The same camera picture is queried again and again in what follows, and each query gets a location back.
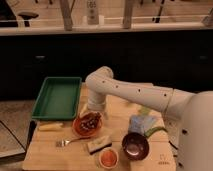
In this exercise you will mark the red bowl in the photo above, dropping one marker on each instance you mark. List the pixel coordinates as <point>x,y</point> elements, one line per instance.
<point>79,132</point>

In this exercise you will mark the blue cloth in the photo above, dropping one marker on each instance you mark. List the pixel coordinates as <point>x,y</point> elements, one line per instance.
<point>141,123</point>

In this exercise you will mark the silver fork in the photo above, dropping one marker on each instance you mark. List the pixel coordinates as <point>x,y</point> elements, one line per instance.
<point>63,143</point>

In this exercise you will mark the small orange cup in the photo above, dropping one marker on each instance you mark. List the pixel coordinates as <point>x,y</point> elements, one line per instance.
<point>108,158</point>

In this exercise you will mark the black office chair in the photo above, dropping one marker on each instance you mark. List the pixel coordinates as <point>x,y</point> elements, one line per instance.
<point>27,16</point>

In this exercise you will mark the yellow black sponge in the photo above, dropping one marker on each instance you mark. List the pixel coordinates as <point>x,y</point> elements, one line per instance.
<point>98,144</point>

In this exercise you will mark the green plastic tray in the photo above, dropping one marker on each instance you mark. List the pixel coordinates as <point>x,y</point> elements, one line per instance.
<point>58,99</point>

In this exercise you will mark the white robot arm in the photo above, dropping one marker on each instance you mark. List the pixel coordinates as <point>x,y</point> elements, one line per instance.
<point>194,110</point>

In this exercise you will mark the dark grape bunch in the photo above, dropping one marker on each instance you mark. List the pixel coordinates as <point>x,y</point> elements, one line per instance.
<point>90,121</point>

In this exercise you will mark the wooden board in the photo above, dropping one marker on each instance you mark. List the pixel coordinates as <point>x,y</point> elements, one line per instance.
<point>43,155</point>

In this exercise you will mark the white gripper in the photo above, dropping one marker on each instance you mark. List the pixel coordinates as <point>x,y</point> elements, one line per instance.
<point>96,103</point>

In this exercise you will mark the dark purple bowl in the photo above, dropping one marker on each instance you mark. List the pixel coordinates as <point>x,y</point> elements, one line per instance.
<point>135,146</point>

